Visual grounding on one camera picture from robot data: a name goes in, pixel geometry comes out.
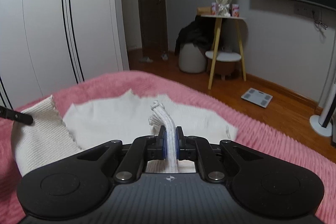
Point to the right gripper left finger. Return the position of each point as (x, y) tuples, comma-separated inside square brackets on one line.
[(133, 158)]

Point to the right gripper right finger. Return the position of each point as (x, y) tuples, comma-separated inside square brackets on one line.
[(200, 152)]

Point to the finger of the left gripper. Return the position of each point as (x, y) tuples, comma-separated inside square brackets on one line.
[(12, 115)]

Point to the white knit sweater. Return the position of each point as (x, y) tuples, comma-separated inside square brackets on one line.
[(53, 137)]

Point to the black clothing on pouf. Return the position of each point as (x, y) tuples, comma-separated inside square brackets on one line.
[(199, 32)]

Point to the wooden stool under table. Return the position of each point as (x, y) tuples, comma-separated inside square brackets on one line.
[(226, 70)]

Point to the white round pouf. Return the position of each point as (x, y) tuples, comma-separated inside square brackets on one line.
[(192, 59)]

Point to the bathroom scale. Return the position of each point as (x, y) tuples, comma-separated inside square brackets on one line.
[(257, 97)]

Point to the grey slipper left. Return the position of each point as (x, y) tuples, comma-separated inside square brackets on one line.
[(145, 60)]

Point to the grey slipper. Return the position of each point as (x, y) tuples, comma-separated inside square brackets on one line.
[(165, 56), (145, 60)]

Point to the grey slipper right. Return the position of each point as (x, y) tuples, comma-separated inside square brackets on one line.
[(165, 56)]

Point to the white wardrobe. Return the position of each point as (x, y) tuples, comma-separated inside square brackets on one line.
[(49, 45)]

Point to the dark wooden door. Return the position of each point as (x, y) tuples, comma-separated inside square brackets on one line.
[(153, 23)]

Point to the brown box on table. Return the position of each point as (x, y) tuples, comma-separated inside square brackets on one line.
[(204, 11)]

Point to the pink can left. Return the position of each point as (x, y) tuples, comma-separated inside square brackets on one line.
[(214, 8)]

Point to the pink can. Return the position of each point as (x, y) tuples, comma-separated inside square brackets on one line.
[(235, 10), (214, 8)]

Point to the pink can right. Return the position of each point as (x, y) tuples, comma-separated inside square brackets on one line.
[(235, 10)]

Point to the wall power socket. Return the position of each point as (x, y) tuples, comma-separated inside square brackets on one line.
[(302, 10)]

